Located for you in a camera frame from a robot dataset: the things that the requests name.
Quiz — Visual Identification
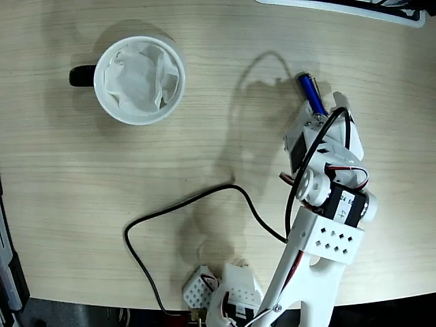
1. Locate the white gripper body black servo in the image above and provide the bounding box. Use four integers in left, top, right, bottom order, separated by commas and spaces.
283, 115, 370, 191

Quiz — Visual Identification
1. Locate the blue metallic pen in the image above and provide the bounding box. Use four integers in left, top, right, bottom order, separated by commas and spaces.
298, 72, 328, 116

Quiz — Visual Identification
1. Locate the crumpled white tissue paper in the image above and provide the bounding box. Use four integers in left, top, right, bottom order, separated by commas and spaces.
103, 42, 181, 115

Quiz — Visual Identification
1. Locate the black camera on white mount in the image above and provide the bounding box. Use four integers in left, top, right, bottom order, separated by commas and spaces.
340, 115, 364, 161

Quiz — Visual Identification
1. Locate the black camera cable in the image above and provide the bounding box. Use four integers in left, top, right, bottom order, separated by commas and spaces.
124, 108, 352, 316

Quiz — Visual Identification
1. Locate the white mug with black handle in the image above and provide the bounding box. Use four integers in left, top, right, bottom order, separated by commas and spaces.
69, 35, 187, 126

